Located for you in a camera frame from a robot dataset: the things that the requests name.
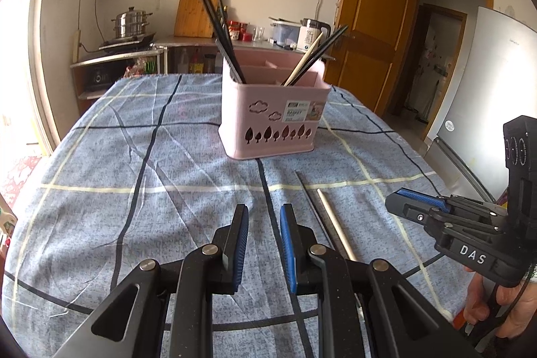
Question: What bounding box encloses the red plastic bag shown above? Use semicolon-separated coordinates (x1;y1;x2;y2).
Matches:
125;57;158;79

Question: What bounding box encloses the low side shelf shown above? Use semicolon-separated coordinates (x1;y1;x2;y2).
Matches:
70;47;168;111

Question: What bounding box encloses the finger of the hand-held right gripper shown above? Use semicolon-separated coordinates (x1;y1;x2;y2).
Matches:
385;192;509;238
398;188;509;223

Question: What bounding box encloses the window frame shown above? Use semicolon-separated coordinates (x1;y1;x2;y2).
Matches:
0;0;63;157

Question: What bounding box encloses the pink chopstick basket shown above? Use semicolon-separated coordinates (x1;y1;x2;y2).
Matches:
219;57;334;161

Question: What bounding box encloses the silver kitchen counter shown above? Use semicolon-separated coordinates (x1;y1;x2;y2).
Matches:
151;36;336;62

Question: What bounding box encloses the stainless steel steamer pot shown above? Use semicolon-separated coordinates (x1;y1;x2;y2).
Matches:
110;7;152;39

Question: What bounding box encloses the person's right hand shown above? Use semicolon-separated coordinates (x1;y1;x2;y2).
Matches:
461;273;537;339

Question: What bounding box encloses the black chopstick with metal tip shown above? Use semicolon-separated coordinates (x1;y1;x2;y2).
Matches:
215;39;247;84

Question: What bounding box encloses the wooden door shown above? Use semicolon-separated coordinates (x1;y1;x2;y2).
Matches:
325;0;422;115

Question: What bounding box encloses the blue checked tablecloth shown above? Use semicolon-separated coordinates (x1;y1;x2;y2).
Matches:
4;73;483;358

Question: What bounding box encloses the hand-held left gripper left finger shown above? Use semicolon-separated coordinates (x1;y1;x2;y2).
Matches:
52;204;250;358

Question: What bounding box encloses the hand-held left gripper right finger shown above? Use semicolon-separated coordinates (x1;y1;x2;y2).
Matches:
280;204;483;358

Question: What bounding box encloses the black appliance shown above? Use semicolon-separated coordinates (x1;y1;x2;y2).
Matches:
86;64;119;91

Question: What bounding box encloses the wooden chopstick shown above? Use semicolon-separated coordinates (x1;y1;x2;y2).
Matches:
282;31;325;87
316;189;358;262

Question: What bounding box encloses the white electric kettle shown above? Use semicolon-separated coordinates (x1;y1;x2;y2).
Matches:
297;19;332;52

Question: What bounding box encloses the wooden cutting board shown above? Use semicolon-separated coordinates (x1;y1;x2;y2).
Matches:
174;0;222;38

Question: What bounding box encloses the induction cooker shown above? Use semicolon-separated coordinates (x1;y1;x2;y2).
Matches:
99;32;157;50

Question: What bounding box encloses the silver refrigerator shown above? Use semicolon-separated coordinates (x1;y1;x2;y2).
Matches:
424;6;537;208

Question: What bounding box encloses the clear plastic storage box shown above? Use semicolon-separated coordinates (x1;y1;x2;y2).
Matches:
271;21;300;48

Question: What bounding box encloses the red patterned mat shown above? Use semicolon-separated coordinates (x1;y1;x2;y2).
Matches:
0;156;43;200

